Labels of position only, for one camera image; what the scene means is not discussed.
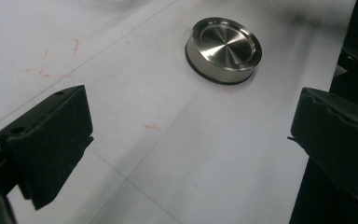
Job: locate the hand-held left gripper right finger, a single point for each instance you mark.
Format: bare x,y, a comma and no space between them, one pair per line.
335,140

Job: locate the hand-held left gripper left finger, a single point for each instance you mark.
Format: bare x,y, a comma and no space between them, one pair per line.
48,144

